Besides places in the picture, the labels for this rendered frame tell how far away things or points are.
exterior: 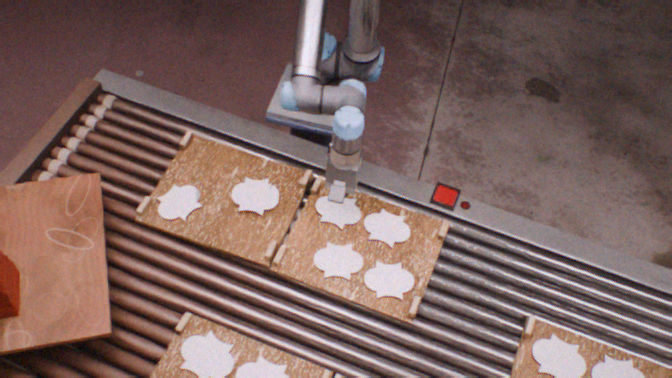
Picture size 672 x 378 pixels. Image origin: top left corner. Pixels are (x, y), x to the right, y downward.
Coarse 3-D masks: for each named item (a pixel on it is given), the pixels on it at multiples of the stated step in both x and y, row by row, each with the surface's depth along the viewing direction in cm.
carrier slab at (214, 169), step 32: (192, 160) 226; (224, 160) 227; (256, 160) 227; (160, 192) 218; (224, 192) 219; (288, 192) 221; (160, 224) 211; (192, 224) 212; (224, 224) 213; (256, 224) 213; (288, 224) 214; (256, 256) 207
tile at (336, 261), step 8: (328, 248) 209; (336, 248) 209; (344, 248) 209; (320, 256) 207; (328, 256) 207; (336, 256) 208; (344, 256) 208; (352, 256) 208; (360, 256) 208; (320, 264) 206; (328, 264) 206; (336, 264) 206; (344, 264) 206; (352, 264) 206; (360, 264) 207; (328, 272) 204; (336, 272) 205; (344, 272) 205; (352, 272) 205
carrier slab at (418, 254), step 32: (320, 192) 222; (320, 224) 215; (416, 224) 217; (448, 224) 218; (288, 256) 208; (384, 256) 210; (416, 256) 211; (320, 288) 203; (352, 288) 203; (416, 288) 204
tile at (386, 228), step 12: (372, 216) 217; (384, 216) 217; (396, 216) 217; (372, 228) 214; (384, 228) 214; (396, 228) 215; (408, 228) 215; (372, 240) 213; (384, 240) 212; (396, 240) 212
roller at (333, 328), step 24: (120, 240) 209; (168, 264) 206; (192, 264) 206; (216, 288) 204; (240, 288) 203; (288, 312) 200; (312, 312) 200; (336, 336) 198; (360, 336) 196; (408, 360) 194; (432, 360) 194
